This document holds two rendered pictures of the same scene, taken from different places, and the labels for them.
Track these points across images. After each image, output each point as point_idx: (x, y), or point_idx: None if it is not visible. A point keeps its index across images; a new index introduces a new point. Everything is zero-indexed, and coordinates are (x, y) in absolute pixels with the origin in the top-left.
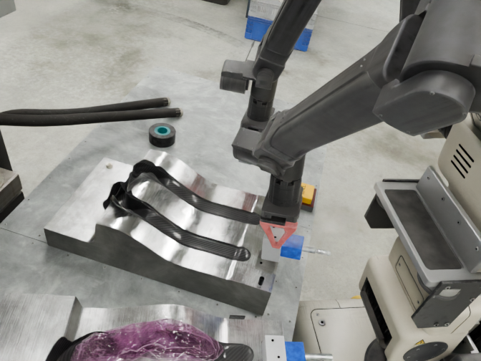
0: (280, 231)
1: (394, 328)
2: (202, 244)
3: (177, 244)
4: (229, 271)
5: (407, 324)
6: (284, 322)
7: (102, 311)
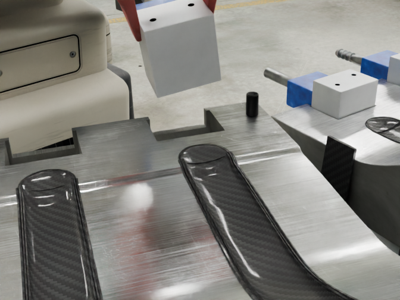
0: (162, 8)
1: (110, 103)
2: (246, 243)
3: (330, 275)
4: (278, 156)
5: (103, 81)
6: None
7: None
